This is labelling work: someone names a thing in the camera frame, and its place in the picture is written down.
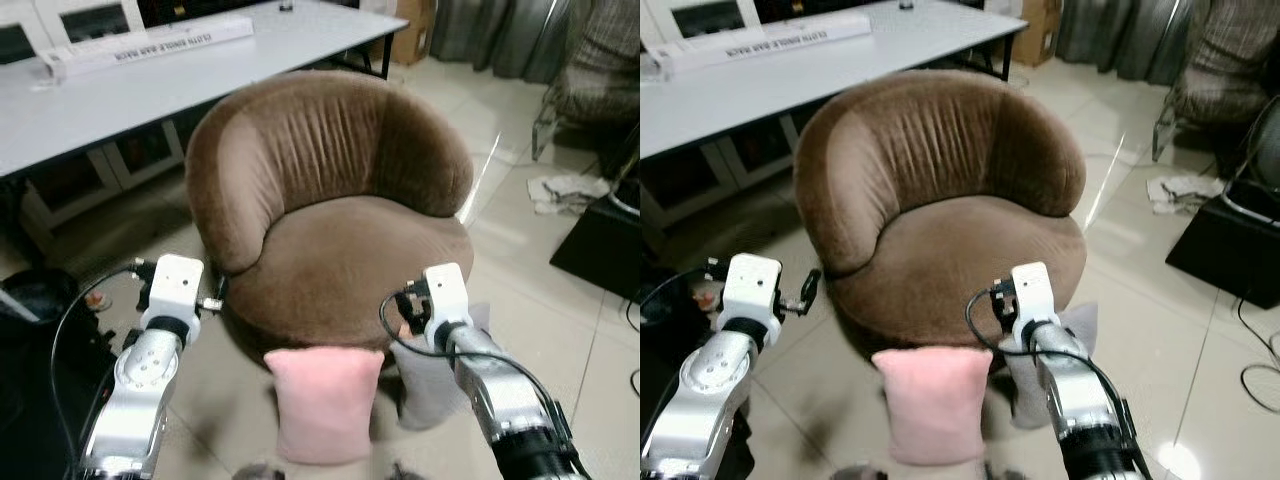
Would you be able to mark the pink square pillow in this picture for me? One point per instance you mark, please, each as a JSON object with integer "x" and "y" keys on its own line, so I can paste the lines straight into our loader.
{"x": 325, "y": 405}
{"x": 935, "y": 405}

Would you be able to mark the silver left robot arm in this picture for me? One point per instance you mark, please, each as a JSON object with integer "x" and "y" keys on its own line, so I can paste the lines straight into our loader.
{"x": 700, "y": 390}
{"x": 140, "y": 385}

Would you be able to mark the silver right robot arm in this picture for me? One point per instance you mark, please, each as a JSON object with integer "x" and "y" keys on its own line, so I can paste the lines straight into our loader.
{"x": 500, "y": 390}
{"x": 1075, "y": 395}

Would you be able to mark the brown velvet round sofa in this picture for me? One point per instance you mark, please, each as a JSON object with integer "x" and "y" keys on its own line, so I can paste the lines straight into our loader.
{"x": 940, "y": 260}
{"x": 330, "y": 270}

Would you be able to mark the grey square pillow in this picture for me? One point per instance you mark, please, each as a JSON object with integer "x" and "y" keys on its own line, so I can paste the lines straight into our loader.
{"x": 425, "y": 392}
{"x": 1025, "y": 392}

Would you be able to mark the white low cabinet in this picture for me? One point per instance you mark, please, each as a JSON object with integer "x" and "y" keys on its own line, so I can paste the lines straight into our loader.
{"x": 730, "y": 160}
{"x": 110, "y": 165}

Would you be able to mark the black bag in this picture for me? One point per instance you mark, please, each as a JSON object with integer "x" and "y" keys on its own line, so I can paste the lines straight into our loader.
{"x": 40, "y": 300}

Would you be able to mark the white crumpled cloth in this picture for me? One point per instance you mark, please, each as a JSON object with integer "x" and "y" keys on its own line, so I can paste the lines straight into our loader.
{"x": 1180, "y": 192}
{"x": 565, "y": 192}

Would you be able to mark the black box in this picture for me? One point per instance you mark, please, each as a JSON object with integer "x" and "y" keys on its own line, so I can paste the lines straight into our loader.
{"x": 600, "y": 250}
{"x": 1225, "y": 250}

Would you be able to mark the white long table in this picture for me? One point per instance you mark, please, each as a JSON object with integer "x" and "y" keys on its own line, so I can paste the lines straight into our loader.
{"x": 850, "y": 70}
{"x": 200, "y": 80}

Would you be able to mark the long white printed carton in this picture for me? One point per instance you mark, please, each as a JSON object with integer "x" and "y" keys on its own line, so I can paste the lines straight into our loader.
{"x": 150, "y": 45}
{"x": 770, "y": 45}

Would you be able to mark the brown cardboard box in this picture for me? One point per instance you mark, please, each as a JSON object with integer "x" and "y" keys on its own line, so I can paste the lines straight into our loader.
{"x": 1040, "y": 35}
{"x": 412, "y": 35}

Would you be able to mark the grey curtain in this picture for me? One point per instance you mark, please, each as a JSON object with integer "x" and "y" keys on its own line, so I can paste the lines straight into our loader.
{"x": 1120, "y": 35}
{"x": 500, "y": 35}

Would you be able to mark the plaid upholstered chair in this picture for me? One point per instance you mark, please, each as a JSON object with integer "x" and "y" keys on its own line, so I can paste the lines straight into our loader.
{"x": 1225, "y": 60}
{"x": 600, "y": 70}

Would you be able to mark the white glass-door cabinet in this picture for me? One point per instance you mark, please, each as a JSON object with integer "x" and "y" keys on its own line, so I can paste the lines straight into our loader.
{"x": 665, "y": 15}
{"x": 45, "y": 20}

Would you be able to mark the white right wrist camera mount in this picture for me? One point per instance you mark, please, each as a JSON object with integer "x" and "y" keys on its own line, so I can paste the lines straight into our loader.
{"x": 1033, "y": 290}
{"x": 448, "y": 290}

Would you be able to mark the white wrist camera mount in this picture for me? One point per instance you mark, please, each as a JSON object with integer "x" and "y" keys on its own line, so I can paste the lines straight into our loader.
{"x": 750, "y": 285}
{"x": 1033, "y": 290}
{"x": 175, "y": 285}
{"x": 448, "y": 290}

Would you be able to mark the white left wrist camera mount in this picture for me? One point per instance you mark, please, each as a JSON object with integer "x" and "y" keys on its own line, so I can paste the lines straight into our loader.
{"x": 750, "y": 285}
{"x": 175, "y": 285}

